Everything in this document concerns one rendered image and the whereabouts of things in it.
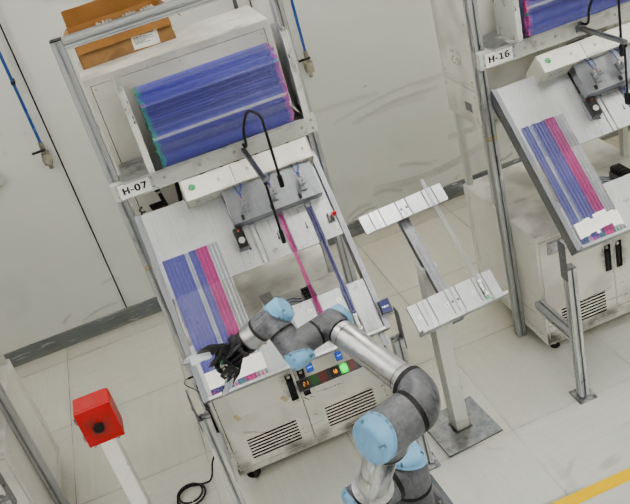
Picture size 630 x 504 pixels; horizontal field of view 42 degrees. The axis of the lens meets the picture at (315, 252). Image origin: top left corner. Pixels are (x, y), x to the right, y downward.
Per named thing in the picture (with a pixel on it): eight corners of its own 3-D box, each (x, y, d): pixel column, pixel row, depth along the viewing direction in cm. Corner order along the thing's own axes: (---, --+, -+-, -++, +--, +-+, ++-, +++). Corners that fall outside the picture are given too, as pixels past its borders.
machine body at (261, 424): (396, 422, 349) (365, 307, 319) (244, 487, 339) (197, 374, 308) (346, 344, 405) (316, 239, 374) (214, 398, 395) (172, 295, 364)
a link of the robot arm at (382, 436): (402, 504, 229) (433, 418, 186) (362, 536, 223) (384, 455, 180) (374, 471, 235) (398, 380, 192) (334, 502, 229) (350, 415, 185)
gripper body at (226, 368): (205, 367, 222) (234, 341, 218) (211, 351, 230) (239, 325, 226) (226, 384, 224) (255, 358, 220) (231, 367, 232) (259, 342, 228)
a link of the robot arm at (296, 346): (329, 345, 216) (305, 312, 219) (296, 367, 211) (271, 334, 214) (323, 355, 223) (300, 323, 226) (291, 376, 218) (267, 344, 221)
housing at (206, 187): (312, 169, 308) (314, 155, 294) (189, 214, 300) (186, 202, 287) (304, 150, 309) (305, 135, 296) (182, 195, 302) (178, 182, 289)
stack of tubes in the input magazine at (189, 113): (296, 120, 292) (276, 48, 279) (162, 168, 285) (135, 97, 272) (287, 110, 303) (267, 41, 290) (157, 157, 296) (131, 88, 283)
